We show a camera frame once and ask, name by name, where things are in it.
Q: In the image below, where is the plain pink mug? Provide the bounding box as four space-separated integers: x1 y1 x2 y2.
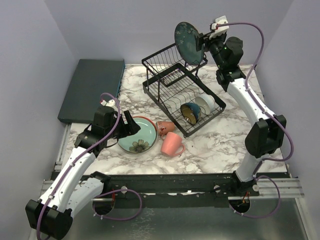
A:
160 132 186 157

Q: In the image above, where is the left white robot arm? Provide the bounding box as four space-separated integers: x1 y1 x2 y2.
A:
25 106 141 240

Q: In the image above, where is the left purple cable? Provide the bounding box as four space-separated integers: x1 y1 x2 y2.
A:
36 92 143 240

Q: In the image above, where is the printed salmon coffee mug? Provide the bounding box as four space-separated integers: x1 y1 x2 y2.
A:
156 121 175 136

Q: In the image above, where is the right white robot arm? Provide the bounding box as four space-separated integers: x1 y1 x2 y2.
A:
196 33 287 196

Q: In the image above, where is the dark bowl beige inside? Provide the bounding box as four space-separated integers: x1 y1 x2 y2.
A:
180 102 202 125

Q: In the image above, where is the purple cable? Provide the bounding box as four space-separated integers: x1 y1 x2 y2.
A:
215 21 295 219
36 92 143 240

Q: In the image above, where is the black mounting rail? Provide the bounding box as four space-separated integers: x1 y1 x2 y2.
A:
79 172 261 210

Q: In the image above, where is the black wire dish rack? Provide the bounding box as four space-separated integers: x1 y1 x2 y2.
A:
141 43 226 138

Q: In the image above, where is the dark grey flat box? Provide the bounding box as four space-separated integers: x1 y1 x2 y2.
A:
57 59 125 124

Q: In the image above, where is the teal patterned bottom plate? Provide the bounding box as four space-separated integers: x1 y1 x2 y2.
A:
118 139 155 154

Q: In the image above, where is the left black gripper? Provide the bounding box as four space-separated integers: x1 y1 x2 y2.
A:
105 110 141 139

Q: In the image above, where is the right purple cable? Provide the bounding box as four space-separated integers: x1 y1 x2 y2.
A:
215 21 295 219

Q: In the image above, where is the blue glazed floral plate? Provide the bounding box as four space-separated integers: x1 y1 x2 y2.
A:
174 22 204 66

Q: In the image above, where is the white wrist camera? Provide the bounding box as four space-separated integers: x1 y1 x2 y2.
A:
100 99 118 109
209 15 229 39

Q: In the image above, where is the white bowl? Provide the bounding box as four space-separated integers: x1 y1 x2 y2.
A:
194 93 215 115

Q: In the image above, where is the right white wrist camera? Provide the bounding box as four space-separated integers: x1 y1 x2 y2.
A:
209 15 229 39

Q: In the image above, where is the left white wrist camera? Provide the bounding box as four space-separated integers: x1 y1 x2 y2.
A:
100 99 118 109

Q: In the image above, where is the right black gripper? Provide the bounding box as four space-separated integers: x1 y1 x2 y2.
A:
193 31 226 70

